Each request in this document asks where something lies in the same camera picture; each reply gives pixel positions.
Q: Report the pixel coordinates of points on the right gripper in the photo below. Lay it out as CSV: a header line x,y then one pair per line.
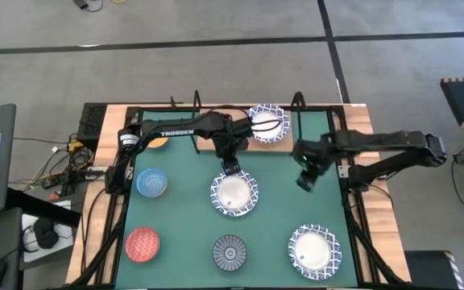
x,y
314,157

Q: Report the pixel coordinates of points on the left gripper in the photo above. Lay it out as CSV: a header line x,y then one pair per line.
x,y
232,137

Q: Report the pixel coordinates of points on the blue patterned white paper bowl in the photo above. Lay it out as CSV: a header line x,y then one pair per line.
x,y
314,251
270,114
234,195

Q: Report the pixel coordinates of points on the yellow-inside blue patterned bowl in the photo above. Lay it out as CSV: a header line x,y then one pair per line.
x,y
158,143

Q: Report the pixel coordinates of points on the blue-inside orange patterned bowl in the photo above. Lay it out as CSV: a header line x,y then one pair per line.
x,y
151,182

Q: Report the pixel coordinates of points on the striped-inside red wavy bowl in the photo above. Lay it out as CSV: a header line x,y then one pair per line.
x,y
229,253

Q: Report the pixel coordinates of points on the red-inside blue floral bowl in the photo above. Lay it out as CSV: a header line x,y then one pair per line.
x,y
142,244

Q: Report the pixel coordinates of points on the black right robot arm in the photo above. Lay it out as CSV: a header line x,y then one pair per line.
x,y
397,141

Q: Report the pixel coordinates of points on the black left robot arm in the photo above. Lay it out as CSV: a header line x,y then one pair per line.
x,y
175,132

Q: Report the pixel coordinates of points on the green table mat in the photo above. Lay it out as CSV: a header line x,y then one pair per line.
x,y
191,217

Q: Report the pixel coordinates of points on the black perforated metal box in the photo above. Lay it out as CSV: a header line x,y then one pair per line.
x,y
92,125

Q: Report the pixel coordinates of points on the black power strip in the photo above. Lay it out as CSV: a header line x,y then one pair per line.
x,y
83,175

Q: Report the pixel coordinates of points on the yellow plug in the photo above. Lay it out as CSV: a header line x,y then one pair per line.
x,y
75,146

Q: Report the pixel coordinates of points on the white paper sheet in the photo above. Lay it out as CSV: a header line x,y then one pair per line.
x,y
65,241

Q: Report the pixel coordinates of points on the black aluminium rig frame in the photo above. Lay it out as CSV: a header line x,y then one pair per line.
x,y
355,241

